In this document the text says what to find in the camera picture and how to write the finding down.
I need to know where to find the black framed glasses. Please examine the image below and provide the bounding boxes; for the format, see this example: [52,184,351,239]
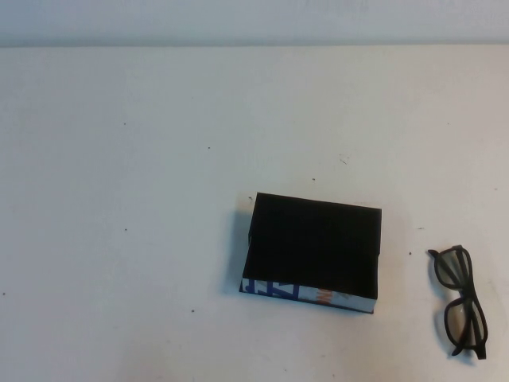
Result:
[427,245,489,361]

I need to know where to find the black open cardboard box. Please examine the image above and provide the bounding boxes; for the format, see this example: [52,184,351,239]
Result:
[238,192,383,318]

